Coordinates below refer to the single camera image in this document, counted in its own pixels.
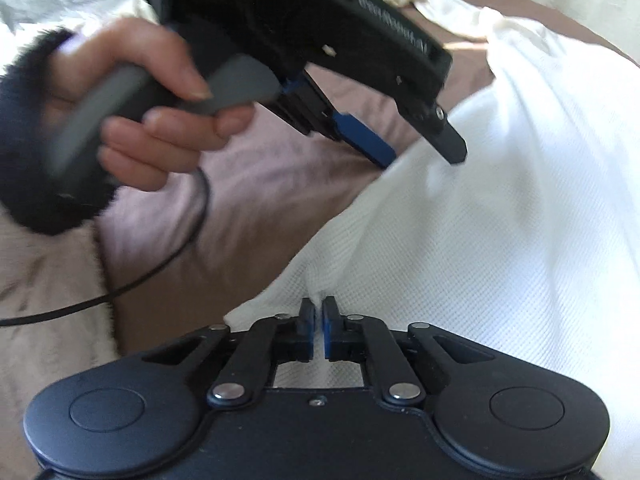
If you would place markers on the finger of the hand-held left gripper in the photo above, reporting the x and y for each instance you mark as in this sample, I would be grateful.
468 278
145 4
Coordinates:
447 140
362 137

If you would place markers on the person's left hand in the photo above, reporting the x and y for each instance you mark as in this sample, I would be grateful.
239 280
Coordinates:
150 55

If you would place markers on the white knit garment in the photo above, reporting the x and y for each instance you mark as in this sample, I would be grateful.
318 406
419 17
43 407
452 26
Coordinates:
475 240

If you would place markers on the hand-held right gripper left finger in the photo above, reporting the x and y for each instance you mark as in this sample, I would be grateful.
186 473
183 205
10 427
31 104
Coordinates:
309 327

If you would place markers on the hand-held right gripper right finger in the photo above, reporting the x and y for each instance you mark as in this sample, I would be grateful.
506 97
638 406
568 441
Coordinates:
328 332

